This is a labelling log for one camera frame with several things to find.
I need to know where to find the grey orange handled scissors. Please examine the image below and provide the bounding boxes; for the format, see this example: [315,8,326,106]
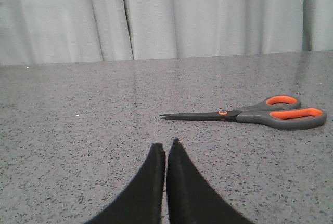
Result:
[161,95,327,130]

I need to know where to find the white pleated curtain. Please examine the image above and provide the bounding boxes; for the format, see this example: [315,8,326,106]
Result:
[1,0,332,65]

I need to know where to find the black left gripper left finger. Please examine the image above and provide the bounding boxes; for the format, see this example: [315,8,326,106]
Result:
[88,143,165,223]

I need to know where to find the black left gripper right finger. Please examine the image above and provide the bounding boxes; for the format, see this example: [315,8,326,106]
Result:
[166,138,251,223]

